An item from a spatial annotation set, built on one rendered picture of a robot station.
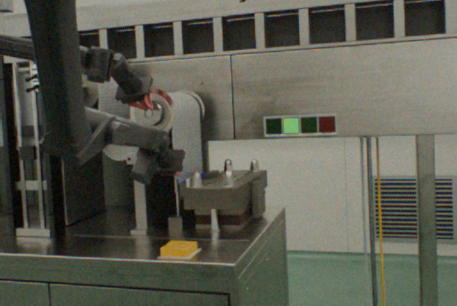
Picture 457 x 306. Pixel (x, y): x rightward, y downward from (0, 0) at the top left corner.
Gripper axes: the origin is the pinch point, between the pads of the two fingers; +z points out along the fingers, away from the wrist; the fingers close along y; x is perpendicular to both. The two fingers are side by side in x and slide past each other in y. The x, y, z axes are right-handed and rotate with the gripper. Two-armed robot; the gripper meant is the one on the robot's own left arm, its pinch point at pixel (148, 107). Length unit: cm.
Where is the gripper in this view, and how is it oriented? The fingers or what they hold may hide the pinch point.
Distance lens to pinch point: 144.4
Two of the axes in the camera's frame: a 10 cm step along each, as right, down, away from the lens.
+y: 9.4, -1.3, -3.3
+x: 0.9, -8.2, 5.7
